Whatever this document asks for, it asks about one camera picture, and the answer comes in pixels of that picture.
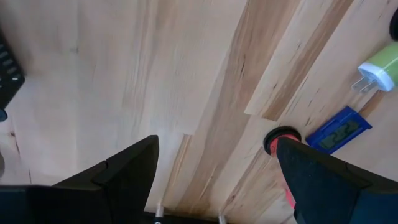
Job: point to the blue thermometer with LCD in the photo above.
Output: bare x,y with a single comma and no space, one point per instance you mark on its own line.
339,133

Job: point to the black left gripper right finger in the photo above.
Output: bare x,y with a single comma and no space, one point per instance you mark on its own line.
326,193

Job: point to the red sand black-capped hourglass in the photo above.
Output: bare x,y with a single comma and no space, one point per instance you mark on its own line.
281,131

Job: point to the green and white wall charger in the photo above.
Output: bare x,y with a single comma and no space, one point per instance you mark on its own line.
385,62

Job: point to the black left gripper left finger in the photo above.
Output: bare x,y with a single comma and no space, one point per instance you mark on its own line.
118,193

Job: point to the black slotted plastic basket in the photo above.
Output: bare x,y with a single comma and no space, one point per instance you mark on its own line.
9,81

